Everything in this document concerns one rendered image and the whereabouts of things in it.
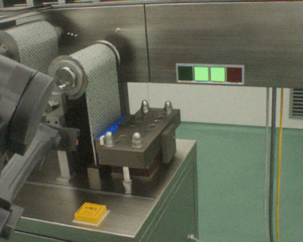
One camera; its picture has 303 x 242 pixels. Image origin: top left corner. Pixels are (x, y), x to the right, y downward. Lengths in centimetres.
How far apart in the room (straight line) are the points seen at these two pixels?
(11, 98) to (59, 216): 90
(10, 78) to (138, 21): 120
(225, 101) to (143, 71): 250
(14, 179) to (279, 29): 100
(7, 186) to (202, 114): 344
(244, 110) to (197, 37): 259
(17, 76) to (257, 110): 371
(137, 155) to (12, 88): 94
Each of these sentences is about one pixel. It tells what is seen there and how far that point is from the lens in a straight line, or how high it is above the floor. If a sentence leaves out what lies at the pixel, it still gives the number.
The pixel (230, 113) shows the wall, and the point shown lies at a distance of 412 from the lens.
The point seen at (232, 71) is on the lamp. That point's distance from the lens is 154.
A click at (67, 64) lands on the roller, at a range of 138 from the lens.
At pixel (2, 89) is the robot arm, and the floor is 148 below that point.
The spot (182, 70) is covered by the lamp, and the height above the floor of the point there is 120.
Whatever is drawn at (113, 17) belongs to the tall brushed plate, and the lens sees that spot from 164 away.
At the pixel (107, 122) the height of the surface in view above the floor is 105.
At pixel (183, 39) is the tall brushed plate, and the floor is 131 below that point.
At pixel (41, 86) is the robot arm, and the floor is 148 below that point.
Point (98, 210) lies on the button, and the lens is 125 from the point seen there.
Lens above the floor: 158
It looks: 21 degrees down
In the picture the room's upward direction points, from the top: 4 degrees counter-clockwise
